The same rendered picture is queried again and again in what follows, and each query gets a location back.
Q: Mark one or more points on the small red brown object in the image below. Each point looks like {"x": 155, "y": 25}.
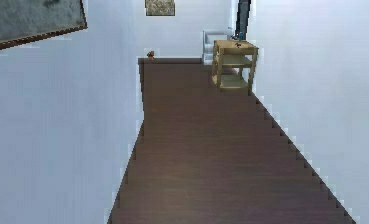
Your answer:
{"x": 150, "y": 54}

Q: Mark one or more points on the light wooden shelf table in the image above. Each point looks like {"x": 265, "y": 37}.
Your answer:
{"x": 234, "y": 61}

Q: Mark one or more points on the small dark red object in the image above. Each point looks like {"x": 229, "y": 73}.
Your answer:
{"x": 238, "y": 44}

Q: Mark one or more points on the small beige framed picture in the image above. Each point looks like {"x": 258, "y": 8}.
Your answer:
{"x": 160, "y": 7}

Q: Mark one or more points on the brown framed grey picture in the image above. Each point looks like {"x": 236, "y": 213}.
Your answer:
{"x": 32, "y": 16}

